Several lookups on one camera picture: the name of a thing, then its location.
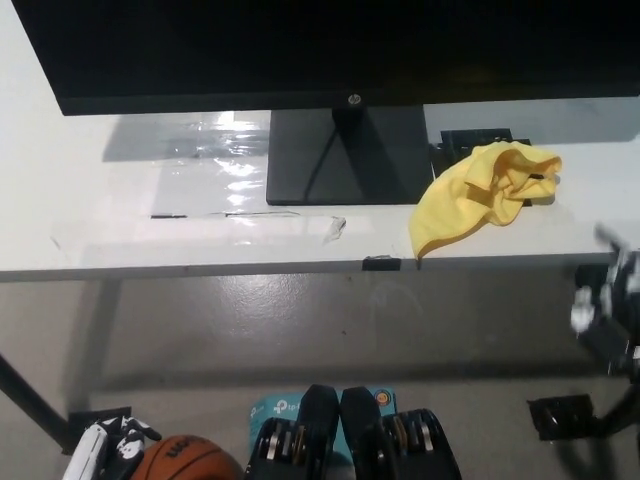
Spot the white desk leg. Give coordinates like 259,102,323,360
64,279,124,416

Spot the teal tp-link box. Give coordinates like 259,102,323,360
248,386,399,466

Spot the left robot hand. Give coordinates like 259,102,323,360
62,414,164,480

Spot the black floor tape patch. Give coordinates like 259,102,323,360
67,405,132,437
527,394,601,442

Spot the yellow cloth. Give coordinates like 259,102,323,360
408,141,564,261

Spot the clear plastic tape sheet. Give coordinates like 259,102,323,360
102,112,301,219

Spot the orange basketball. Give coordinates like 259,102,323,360
132,434,244,480

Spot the crumpled clear tape piece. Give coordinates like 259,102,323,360
319,215,348,246

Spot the black HP monitor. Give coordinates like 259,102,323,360
14,0,640,207

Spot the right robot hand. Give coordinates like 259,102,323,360
569,222,640,347

